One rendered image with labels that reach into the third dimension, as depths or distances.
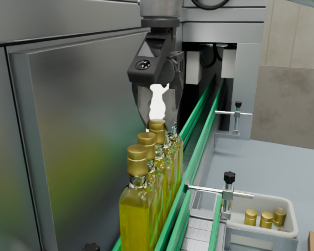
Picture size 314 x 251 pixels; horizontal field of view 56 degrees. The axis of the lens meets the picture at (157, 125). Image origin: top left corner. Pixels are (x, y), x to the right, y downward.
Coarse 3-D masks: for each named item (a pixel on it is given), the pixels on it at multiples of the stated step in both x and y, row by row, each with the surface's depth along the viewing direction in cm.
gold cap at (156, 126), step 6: (150, 120) 59; (156, 120) 59; (162, 120) 59; (150, 126) 58; (156, 126) 57; (162, 126) 58; (156, 132) 58; (162, 132) 58; (156, 138) 58; (162, 138) 58; (156, 144) 58
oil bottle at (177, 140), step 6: (174, 138) 70; (180, 138) 72; (174, 144) 69; (180, 144) 71; (180, 150) 71; (180, 156) 72; (180, 162) 73; (180, 168) 74; (180, 174) 75; (180, 180) 76
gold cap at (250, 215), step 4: (248, 212) 88; (252, 212) 88; (256, 212) 88; (248, 216) 87; (252, 216) 86; (256, 216) 87; (244, 220) 89; (248, 220) 87; (252, 220) 87; (244, 224) 89; (248, 224) 88; (252, 224) 87
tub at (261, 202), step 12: (240, 192) 93; (240, 204) 94; (252, 204) 92; (264, 204) 91; (276, 204) 90; (288, 204) 87; (240, 216) 93; (288, 216) 85; (240, 228) 78; (252, 228) 77; (264, 228) 77; (276, 228) 87; (288, 228) 82
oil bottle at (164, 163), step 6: (168, 156) 62; (156, 162) 59; (162, 162) 59; (168, 162) 61; (162, 168) 59; (168, 168) 61; (168, 174) 61; (168, 180) 62; (168, 186) 62; (168, 192) 63; (168, 198) 64; (168, 204) 64; (168, 210) 65
